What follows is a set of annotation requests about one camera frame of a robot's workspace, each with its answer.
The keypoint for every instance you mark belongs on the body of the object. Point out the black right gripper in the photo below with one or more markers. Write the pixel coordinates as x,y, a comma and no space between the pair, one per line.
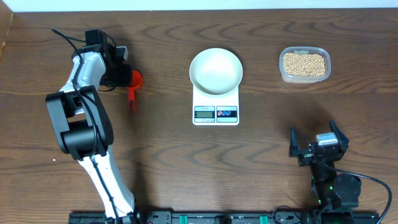
293,151

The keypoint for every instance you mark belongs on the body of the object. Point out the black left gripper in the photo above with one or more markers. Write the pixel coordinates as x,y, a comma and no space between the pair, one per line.
123,80

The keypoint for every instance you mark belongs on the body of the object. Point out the red plastic measuring scoop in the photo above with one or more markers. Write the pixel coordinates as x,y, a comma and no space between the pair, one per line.
136,83

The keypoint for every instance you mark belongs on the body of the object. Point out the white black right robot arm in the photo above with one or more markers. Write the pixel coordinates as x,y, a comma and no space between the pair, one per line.
337,192

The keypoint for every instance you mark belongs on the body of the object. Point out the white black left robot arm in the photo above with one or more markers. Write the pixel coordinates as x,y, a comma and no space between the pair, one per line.
84,131

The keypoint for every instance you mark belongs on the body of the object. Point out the cream round bowl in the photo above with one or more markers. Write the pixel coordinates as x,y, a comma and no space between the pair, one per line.
216,71

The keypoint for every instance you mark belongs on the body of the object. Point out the white digital kitchen scale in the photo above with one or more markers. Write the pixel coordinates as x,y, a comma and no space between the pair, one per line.
215,110

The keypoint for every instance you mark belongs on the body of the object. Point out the clear plastic bean container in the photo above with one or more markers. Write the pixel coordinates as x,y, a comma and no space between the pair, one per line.
304,65

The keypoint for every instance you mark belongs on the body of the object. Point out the brown wooden side panel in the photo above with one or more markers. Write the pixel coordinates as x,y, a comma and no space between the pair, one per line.
6,17

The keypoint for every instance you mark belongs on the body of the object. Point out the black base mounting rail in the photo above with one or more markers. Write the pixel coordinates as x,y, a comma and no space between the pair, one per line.
165,217

